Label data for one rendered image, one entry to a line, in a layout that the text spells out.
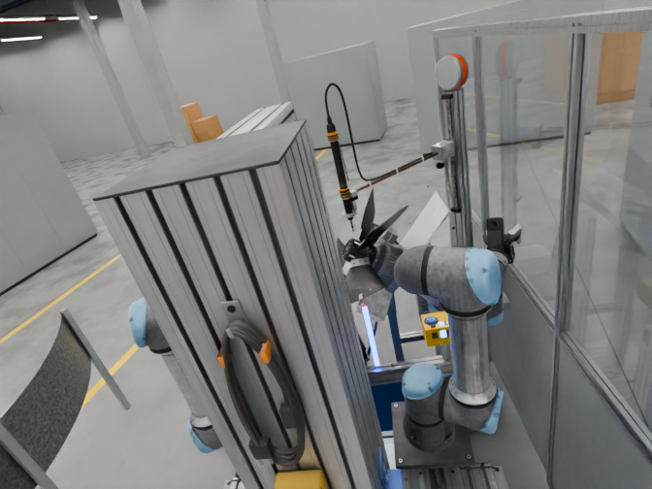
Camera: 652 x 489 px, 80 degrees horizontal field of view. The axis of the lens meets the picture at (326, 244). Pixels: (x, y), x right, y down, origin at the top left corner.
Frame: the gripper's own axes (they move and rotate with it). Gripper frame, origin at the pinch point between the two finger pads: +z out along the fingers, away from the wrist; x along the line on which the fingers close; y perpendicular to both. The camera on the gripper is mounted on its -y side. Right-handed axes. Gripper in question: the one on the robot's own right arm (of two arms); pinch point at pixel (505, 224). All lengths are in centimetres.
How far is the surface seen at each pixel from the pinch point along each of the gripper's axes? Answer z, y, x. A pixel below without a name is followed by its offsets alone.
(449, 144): 63, -16, -33
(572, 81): 3.0, -40.6, 23.0
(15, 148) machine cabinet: 128, -127, -689
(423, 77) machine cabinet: 530, -14, -205
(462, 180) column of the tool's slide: 69, 6, -33
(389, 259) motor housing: 17, 22, -58
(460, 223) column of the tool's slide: 69, 31, -39
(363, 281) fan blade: -6, 20, -61
